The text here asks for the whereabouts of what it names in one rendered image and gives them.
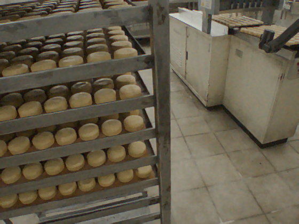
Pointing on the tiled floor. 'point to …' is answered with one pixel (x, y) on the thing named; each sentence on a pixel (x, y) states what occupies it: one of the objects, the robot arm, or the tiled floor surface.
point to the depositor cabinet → (199, 59)
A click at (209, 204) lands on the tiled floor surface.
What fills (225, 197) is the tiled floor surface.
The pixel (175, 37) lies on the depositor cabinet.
